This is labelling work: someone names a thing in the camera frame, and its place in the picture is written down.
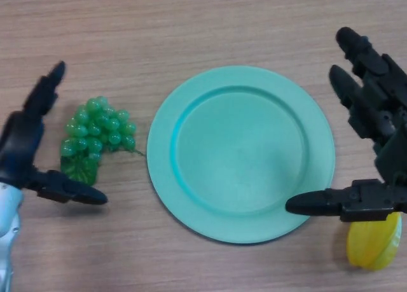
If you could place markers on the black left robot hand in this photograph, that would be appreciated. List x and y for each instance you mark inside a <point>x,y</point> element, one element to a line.
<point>19,145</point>

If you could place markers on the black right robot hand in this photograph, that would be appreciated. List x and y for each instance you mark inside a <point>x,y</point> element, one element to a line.
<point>391,145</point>

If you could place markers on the green grapes bunch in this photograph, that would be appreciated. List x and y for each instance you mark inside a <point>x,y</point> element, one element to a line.
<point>95,126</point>

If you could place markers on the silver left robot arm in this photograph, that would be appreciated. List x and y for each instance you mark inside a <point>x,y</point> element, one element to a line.
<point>6,222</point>

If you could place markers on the green round plate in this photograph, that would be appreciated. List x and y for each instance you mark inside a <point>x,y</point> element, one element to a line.
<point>241,152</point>

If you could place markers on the yellow starfruit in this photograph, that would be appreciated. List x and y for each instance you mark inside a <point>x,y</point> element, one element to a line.
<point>370,244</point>

